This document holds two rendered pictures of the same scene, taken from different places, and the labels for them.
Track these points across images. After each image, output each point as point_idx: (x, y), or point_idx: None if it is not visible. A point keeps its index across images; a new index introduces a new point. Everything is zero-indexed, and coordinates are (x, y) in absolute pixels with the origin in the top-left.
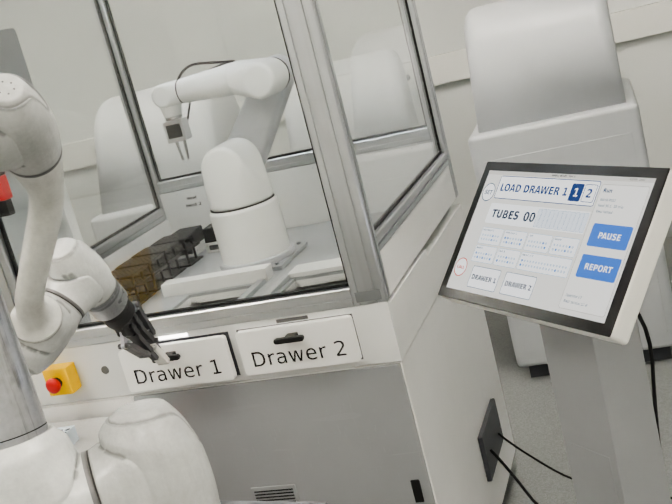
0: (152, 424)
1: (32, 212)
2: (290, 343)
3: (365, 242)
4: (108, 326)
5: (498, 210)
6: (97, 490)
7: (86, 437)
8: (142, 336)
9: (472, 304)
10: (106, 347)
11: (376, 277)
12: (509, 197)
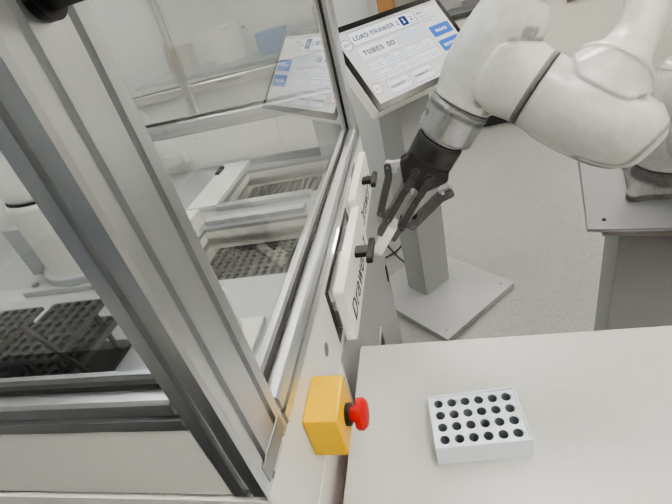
0: None
1: None
2: (363, 190)
3: (348, 85)
4: (453, 165)
5: (366, 50)
6: None
7: (426, 402)
8: (411, 196)
9: (405, 100)
10: (319, 310)
11: (355, 115)
12: (365, 41)
